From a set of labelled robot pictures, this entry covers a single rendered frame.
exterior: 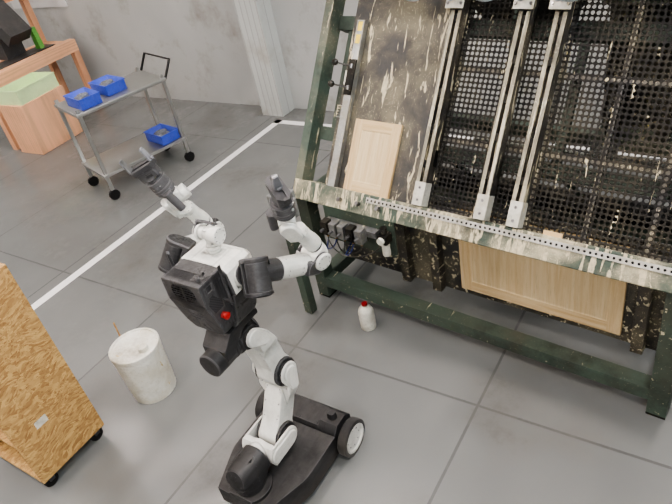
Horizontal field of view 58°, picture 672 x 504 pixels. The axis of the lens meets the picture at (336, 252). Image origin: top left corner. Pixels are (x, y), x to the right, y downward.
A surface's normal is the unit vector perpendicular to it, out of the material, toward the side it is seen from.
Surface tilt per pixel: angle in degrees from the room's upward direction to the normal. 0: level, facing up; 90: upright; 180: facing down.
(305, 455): 0
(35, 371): 90
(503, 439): 0
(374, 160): 56
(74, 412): 90
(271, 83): 90
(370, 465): 0
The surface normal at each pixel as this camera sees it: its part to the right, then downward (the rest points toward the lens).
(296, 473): -0.18, -0.80
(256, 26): -0.51, 0.57
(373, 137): -0.60, 0.01
